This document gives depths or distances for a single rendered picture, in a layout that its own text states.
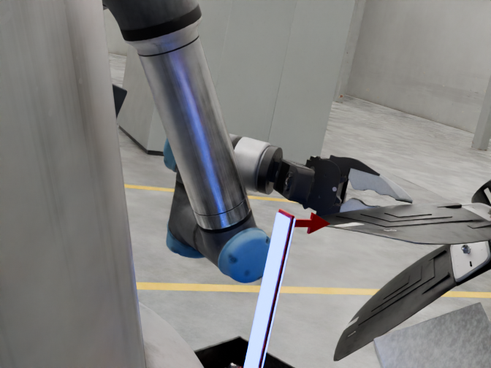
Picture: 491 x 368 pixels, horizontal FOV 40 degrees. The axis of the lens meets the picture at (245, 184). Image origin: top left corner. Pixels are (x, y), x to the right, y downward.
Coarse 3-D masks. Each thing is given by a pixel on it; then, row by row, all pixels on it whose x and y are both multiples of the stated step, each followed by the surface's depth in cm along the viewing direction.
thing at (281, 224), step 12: (276, 216) 72; (276, 228) 72; (276, 240) 72; (276, 252) 72; (276, 264) 72; (264, 276) 73; (276, 276) 72; (264, 288) 73; (264, 300) 73; (264, 312) 73; (264, 324) 73; (252, 336) 75; (252, 348) 75; (252, 360) 75
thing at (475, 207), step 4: (464, 204) 94; (468, 204) 94; (472, 204) 95; (476, 204) 95; (480, 204) 95; (484, 204) 95; (468, 208) 93; (472, 208) 93; (476, 208) 94; (480, 208) 94; (484, 208) 94; (488, 208) 94; (476, 212) 92; (480, 212) 92; (484, 212) 92; (484, 216) 91; (488, 216) 91; (488, 220) 90
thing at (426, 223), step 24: (336, 216) 86; (360, 216) 84; (384, 216) 83; (408, 216) 84; (432, 216) 85; (456, 216) 87; (480, 216) 89; (408, 240) 70; (432, 240) 73; (456, 240) 76; (480, 240) 80
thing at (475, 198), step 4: (488, 180) 96; (484, 184) 96; (488, 184) 96; (480, 188) 97; (484, 188) 96; (488, 188) 96; (476, 192) 98; (480, 192) 97; (484, 192) 96; (472, 196) 99; (476, 196) 98; (480, 196) 97; (484, 196) 96; (472, 200) 99; (476, 200) 98; (480, 200) 97; (484, 200) 96; (488, 200) 96; (488, 204) 96
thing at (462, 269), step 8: (456, 248) 104; (472, 248) 101; (480, 248) 99; (488, 248) 98; (456, 256) 103; (464, 256) 101; (472, 256) 99; (480, 256) 98; (488, 256) 96; (456, 264) 101; (464, 264) 100; (472, 264) 98; (480, 264) 96; (456, 272) 100; (464, 272) 99; (472, 272) 97; (456, 280) 99
